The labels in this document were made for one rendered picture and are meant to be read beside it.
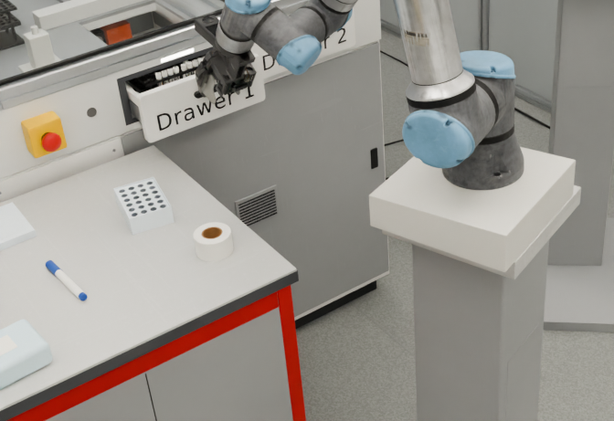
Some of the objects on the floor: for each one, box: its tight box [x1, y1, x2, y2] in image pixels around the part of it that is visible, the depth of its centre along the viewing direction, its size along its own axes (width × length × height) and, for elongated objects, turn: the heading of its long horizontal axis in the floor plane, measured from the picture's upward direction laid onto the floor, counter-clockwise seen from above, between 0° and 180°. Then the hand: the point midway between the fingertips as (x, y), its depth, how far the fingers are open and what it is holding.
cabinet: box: [0, 40, 389, 329], centre depth 278 cm, size 95×103×80 cm
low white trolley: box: [0, 145, 306, 421], centre depth 203 cm, size 58×62×76 cm
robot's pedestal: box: [382, 185, 581, 421], centre depth 209 cm, size 30×30×76 cm
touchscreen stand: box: [543, 0, 614, 332], centre depth 259 cm, size 50×45×102 cm
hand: (211, 87), depth 203 cm, fingers closed on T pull, 3 cm apart
